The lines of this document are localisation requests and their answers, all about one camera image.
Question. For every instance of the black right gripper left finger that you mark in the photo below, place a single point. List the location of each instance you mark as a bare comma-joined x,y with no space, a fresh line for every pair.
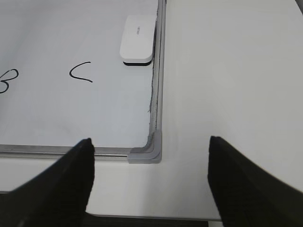
57,197

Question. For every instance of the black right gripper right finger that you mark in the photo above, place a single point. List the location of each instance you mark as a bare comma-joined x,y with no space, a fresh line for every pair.
248,196

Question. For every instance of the white whiteboard eraser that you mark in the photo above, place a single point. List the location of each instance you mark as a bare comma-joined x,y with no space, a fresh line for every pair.
137,42

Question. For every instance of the white magnetic whiteboard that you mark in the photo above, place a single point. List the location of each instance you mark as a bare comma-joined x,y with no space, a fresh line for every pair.
62,80

